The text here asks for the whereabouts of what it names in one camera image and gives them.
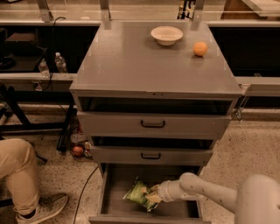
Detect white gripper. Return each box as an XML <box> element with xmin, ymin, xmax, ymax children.
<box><xmin>145</xmin><ymin>180</ymin><xmax>186</xmax><ymax>203</ymax></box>

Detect green jalapeno chip bag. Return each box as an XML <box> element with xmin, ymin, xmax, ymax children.
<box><xmin>123</xmin><ymin>178</ymin><xmax>158</xmax><ymax>212</ymax></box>

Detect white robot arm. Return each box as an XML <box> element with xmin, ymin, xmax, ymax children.
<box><xmin>145</xmin><ymin>172</ymin><xmax>280</xmax><ymax>224</ymax></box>

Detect grey open bottom drawer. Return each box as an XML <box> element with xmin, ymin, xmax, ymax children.
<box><xmin>88</xmin><ymin>164</ymin><xmax>211</xmax><ymax>224</ymax></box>

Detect grey middle drawer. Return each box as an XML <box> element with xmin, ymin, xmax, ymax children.
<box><xmin>90</xmin><ymin>146</ymin><xmax>213</xmax><ymax>166</ymax></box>

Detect grey metal drawer cabinet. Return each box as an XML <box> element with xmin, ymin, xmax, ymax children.
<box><xmin>69</xmin><ymin>20</ymin><xmax>243</xmax><ymax>224</ymax></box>

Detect grey top drawer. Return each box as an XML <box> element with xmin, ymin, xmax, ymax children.
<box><xmin>77</xmin><ymin>112</ymin><xmax>231</xmax><ymax>140</ymax></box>

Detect red apple on floor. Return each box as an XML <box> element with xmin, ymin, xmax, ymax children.
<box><xmin>72</xmin><ymin>146</ymin><xmax>83</xmax><ymax>157</ymax></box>

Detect grey knit sneaker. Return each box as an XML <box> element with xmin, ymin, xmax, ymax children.
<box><xmin>16</xmin><ymin>192</ymin><xmax>68</xmax><ymax>224</ymax></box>

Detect person's leg khaki trousers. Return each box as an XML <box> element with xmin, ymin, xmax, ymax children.
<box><xmin>0</xmin><ymin>138</ymin><xmax>39</xmax><ymax>215</ymax></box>

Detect orange fruit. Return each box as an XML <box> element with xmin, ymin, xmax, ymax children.
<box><xmin>192</xmin><ymin>42</ymin><xmax>207</xmax><ymax>57</ymax></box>

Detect white ceramic bowl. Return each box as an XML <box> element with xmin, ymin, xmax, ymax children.
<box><xmin>150</xmin><ymin>26</ymin><xmax>184</xmax><ymax>46</ymax></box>

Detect clear water bottle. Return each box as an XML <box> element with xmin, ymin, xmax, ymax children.
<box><xmin>38</xmin><ymin>59</ymin><xmax>50</xmax><ymax>79</ymax></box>
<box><xmin>54</xmin><ymin>52</ymin><xmax>68</xmax><ymax>77</ymax></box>

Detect dark box on shelf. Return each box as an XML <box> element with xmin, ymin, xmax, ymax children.
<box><xmin>5</xmin><ymin>32</ymin><xmax>39</xmax><ymax>55</ymax></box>

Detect black floor cable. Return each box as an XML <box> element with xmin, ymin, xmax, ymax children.
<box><xmin>73</xmin><ymin>165</ymin><xmax>100</xmax><ymax>224</ymax></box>

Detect black table frame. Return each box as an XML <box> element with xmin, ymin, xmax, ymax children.
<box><xmin>0</xmin><ymin>84</ymin><xmax>75</xmax><ymax>152</ymax></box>

